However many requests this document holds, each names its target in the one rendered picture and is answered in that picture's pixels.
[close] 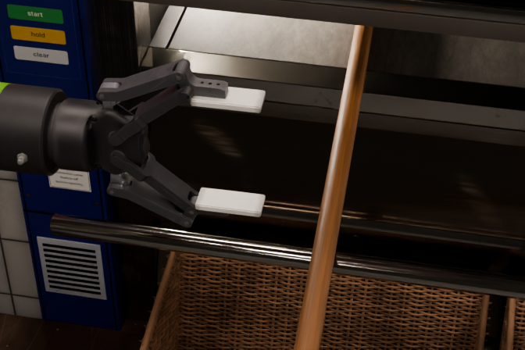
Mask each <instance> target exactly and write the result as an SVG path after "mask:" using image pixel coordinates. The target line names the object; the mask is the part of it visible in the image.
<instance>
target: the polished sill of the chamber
mask: <svg viewBox="0 0 525 350"><path fill-rule="evenodd" d="M179 59H187V60H188V61H189V62H190V64H191V65H190V68H191V72H192V73H193V75H195V76H196V77H197V78H203V79H210V80H223V81H226V82H227V83H228V87H233V88H247V89H254V90H262V91H265V92H266V97H265V99H264V101H269V102H282V103H289V104H296V105H308V106H315V107H323V108H329V109H339V108H340V104H341V96H342V92H343V87H344V83H345V75H346V71H347V69H342V68H335V67H328V66H314V65H307V64H300V63H292V62H279V61H272V60H265V59H251V58H244V57H237V56H229V55H216V54H208V53H201V52H187V51H180V50H173V49H165V48H152V47H150V48H148V51H147V52H146V55H145V57H144V59H143V61H142V63H141V65H140V73H141V72H144V71H146V70H150V69H153V68H156V67H158V66H162V65H165V64H167V63H171V62H174V61H177V60H179ZM359 111H360V112H363V113H376V114H383V115H390V116H403V117H410V118H417V119H424V120H436V121H444V122H450V123H463V124H470V125H477V126H484V127H497V128H504V129H511V130H524V131H525V88H518V87H505V86H498V85H490V84H477V83H470V82H462V81H455V80H442V79H434V78H427V77H413V76H406V75H398V74H391V73H378V72H370V71H366V75H365V80H364V85H363V90H362V99H361V104H360V109H359Z"/></svg>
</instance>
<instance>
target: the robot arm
mask: <svg viewBox="0 0 525 350"><path fill-rule="evenodd" d="M190 65H191V64H190V62H189V61H188V60H187V59H179V60H177V61H174V62H170V63H167V64H165V65H162V66H158V67H156V68H153V69H150V70H146V71H144V72H141V73H137V74H135V75H132V76H129V77H125V78H105V79H104V80H103V82H102V85H101V87H100V88H99V90H98V93H97V95H96V97H97V99H98V100H99V101H102V104H103V105H101V104H100V103H99V102H97V101H94V100H86V99H79V98H67V97H66V94H65V93H64V91H63V90H62V89H60V88H53V87H39V86H32V85H25V84H10V83H3V82H0V170H4V171H12V172H18V173H31V174H38V175H45V176H52V175H53V174H55V173H56V172H57V171H58V170H59V169H61V170H74V171H80V172H91V171H93V170H105V171H107V172H109V173H110V183H109V186H108V188H107V193H108V194H109V195H111V196H116V197H120V198H126V199H129V200H131V201H132V202H135V203H137V204H139V205H141V206H143V207H145V208H146V209H149V210H151V211H153V212H154V213H157V214H159V215H160V216H163V217H165V218H167V219H169V220H172V221H173V222H175V223H178V224H180V225H181V226H183V227H191V226H192V224H193V222H194V219H195V217H196V216H197V215H198V214H206V215H212V216H214V215H215V216H228V214H229V213H230V214H238V215H244V216H256V217H260V216H261V213H262V210H263V205H264V202H265V195H260V194H253V193H246V192H240V191H227V190H220V189H213V188H206V187H202V188H201V189H200V192H199V193H198V192H197V191H195V190H194V189H193V188H191V187H190V186H188V185H187V184H186V183H184V182H183V181H182V180H181V179H180V178H178V177H177V176H175V175H174V174H173V173H171V172H170V171H169V170H168V169H166V168H165V167H164V166H162V165H161V164H159V163H158V162H157V161H156V160H155V156H154V155H153V154H152V153H150V152H149V149H150V143H149V140H148V125H146V124H148V123H150V122H152V121H153V120H155V119H156V118H158V117H159V116H161V115H162V114H164V113H166V112H168V111H169V110H171V109H172V108H174V107H176V106H177V105H179V104H180V103H182V102H184V101H186V100H187V99H188V102H189V101H190V100H191V106H199V107H206V108H214V109H228V110H235V111H242V112H250V113H260V112H261V110H262V107H263V103H264V99H265V97H266V92H265V91H262V90H254V89H247V88H239V87H228V83H227V82H226V81H223V80H210V79H203V78H197V77H196V76H195V75H193V73H192V72H191V68H190ZM162 88H167V89H165V90H164V91H162V92H160V93H158V94H157V95H156V96H154V97H152V98H150V99H149V100H148V101H146V102H141V103H140V104H138V105H136V106H135V107H133V108H132V109H130V110H127V109H125V108H124V107H122V106H121V105H119V104H118V103H120V102H121V101H125V100H128V99H131V98H135V97H137V96H140V95H145V94H147V93H150V92H153V91H157V90H159V89H162ZM140 164H142V165H141V168H140V167H139V166H138V165H140ZM124 172H125V173H124ZM189 200H190V201H189ZM182 213H184V214H182Z"/></svg>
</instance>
